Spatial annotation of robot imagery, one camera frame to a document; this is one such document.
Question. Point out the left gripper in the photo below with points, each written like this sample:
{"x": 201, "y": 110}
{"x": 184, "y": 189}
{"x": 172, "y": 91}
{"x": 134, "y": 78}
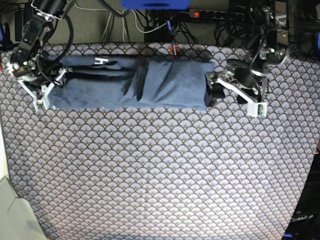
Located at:
{"x": 254, "y": 82}

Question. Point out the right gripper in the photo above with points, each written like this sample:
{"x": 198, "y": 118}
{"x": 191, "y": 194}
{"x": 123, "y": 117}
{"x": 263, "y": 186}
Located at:
{"x": 41, "y": 70}

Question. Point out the blue T-shirt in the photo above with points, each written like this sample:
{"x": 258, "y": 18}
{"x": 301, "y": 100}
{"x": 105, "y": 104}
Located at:
{"x": 113, "y": 82}

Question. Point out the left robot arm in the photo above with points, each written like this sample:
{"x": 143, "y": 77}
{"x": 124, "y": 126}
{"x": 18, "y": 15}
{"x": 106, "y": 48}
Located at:
{"x": 261, "y": 27}

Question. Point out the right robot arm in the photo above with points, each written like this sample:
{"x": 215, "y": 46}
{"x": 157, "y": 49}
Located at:
{"x": 39, "y": 29}

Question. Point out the black power brick left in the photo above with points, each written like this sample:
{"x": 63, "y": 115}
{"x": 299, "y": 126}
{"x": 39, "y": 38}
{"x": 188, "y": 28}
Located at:
{"x": 21, "y": 17}

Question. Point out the red black table clamp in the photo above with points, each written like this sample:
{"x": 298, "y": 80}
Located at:
{"x": 174, "y": 51}

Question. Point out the black power adapter box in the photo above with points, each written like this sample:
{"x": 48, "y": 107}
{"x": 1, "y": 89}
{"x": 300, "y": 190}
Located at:
{"x": 162, "y": 35}

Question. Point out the fan patterned tablecloth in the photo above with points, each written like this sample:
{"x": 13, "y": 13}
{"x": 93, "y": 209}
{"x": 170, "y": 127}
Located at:
{"x": 166, "y": 173}

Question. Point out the grey white plastic bin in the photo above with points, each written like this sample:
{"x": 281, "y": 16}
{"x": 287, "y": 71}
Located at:
{"x": 17, "y": 219}

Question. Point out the black OpenArm base box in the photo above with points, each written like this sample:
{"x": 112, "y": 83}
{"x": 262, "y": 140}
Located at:
{"x": 305, "y": 222}

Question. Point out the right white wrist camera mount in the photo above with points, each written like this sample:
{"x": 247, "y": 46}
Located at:
{"x": 39, "y": 89}

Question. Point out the white power strip red switch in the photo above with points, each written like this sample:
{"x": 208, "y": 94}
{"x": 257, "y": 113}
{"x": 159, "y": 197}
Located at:
{"x": 215, "y": 15}

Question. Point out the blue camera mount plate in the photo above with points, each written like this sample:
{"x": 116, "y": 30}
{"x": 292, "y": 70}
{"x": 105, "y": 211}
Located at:
{"x": 155, "y": 4}

